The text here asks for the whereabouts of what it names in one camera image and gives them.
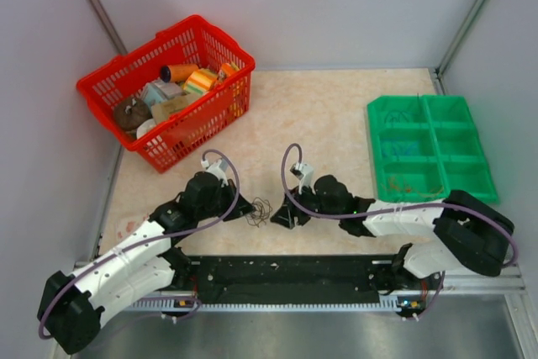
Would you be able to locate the brown round bun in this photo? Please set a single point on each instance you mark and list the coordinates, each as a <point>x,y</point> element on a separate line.
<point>131,113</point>

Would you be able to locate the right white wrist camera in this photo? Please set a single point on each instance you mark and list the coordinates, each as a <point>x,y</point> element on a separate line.
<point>304,173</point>

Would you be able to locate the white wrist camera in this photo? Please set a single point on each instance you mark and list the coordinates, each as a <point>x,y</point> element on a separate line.
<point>216,165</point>
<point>304,173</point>

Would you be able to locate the white round lid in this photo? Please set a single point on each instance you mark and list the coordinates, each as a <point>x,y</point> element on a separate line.
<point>145,128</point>

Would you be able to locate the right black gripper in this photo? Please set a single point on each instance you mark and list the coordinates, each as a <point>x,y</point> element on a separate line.
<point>286,215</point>

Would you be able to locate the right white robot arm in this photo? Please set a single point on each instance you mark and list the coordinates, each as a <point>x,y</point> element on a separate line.
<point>459,231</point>

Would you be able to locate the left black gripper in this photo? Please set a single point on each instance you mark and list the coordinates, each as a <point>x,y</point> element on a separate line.
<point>242,207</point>

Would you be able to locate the green compartment tray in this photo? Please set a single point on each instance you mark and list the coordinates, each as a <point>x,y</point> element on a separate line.
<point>425,146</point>

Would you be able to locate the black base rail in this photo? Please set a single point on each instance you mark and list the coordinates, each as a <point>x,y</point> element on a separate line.
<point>295,279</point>

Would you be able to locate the yellow striped sponge pack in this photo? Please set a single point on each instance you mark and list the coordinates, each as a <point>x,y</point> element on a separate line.
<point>200,81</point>

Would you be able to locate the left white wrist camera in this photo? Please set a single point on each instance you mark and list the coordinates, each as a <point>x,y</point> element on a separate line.
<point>216,165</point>

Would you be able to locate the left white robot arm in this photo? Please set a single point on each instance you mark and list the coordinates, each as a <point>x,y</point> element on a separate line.
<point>75,307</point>

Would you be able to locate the pale blue box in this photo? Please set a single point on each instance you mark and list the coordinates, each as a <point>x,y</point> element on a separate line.
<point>158,91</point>

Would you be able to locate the brown cardboard box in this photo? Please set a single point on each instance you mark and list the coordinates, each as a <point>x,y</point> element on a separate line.
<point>161,112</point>

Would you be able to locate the red plastic shopping basket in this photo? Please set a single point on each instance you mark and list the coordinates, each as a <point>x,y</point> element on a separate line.
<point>192,40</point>

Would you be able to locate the orange snack packet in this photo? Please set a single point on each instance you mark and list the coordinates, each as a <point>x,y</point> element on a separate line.
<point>227,70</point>

